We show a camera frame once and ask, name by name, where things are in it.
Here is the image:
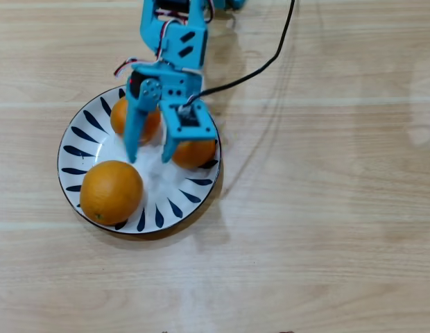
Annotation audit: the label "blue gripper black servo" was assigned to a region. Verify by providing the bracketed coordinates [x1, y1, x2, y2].
[123, 62, 204, 164]

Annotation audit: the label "orange with dark scar marks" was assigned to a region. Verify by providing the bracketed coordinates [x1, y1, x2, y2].
[110, 96, 163, 145]

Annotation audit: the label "small orange with green stem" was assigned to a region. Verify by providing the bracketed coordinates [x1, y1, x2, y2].
[171, 139, 217, 170]

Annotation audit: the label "large orange with stem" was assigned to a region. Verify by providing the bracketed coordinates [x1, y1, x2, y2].
[79, 160, 144, 227]

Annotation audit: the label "white plate with blue strokes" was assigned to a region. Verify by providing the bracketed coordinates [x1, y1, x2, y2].
[56, 83, 223, 235]

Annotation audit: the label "red white servo wires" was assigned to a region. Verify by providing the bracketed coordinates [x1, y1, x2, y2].
[113, 17, 181, 76]

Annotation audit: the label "black camera cable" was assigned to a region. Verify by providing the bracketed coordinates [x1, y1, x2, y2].
[182, 0, 297, 112]

